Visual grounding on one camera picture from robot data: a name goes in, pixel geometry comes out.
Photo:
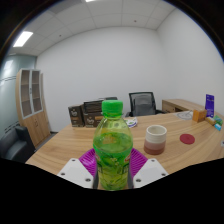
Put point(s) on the orange-brown box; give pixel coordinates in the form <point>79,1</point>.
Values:
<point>199,115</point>

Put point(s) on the small dark brown box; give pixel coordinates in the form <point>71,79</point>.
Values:
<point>76,116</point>

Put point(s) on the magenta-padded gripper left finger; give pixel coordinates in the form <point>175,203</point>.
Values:
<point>87,163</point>

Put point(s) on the wooden cabinet with glass doors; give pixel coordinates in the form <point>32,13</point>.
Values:
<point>33,110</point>

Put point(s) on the green drink bottle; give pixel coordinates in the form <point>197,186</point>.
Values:
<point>112,150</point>

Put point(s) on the white ceramic cup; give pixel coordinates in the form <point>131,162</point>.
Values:
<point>155,138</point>

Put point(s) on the purple card package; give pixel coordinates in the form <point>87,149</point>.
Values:
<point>209,105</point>

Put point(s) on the black armchair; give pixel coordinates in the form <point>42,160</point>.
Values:
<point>15,146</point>

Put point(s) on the rectangular ceiling light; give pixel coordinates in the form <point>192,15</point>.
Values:
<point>22,39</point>

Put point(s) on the small beige box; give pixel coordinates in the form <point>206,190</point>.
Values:
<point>211,121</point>

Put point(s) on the wooden side desk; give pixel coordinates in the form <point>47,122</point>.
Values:
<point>180,105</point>

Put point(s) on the small blue pack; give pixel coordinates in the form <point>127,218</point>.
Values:
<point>218,126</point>

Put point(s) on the black mesh office chair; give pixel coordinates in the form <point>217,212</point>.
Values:
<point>142,104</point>

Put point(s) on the large dark brown carton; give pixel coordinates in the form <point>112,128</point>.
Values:
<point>90,111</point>

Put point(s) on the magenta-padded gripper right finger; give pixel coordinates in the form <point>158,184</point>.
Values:
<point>138,163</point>

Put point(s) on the flat round red coaster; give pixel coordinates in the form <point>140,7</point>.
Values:
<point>187,139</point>

